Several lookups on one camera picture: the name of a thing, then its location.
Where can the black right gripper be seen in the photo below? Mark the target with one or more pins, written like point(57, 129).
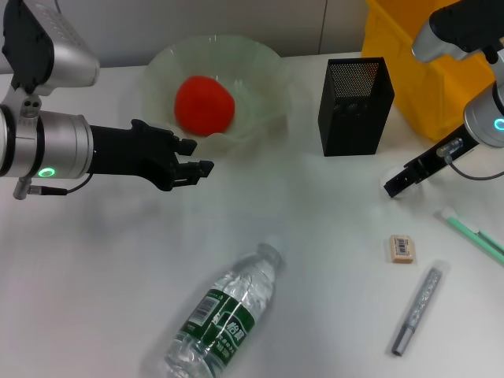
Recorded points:
point(433, 165)

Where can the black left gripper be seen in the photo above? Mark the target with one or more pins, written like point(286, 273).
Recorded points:
point(126, 153)

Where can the orange-red round fruit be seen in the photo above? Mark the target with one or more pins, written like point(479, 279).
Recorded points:
point(204, 106)

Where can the clear water bottle green label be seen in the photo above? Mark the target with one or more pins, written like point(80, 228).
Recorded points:
point(220, 315)

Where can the beige eraser with barcode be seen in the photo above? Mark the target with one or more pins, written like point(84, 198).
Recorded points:
point(401, 249)

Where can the green pen white tip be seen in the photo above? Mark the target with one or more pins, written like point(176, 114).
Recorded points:
point(460, 226)

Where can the black mesh pen holder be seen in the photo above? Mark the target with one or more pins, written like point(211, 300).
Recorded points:
point(346, 130)

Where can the pale green glass fruit bowl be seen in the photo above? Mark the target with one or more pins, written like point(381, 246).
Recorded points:
point(256, 78)

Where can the grey pen in clear sleeve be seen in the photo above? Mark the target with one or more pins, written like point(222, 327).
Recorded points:
point(421, 307)

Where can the yellow plastic bin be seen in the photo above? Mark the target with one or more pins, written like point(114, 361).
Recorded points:
point(393, 51)

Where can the left wrist silver depth camera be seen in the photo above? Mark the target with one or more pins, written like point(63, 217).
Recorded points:
point(67, 59)

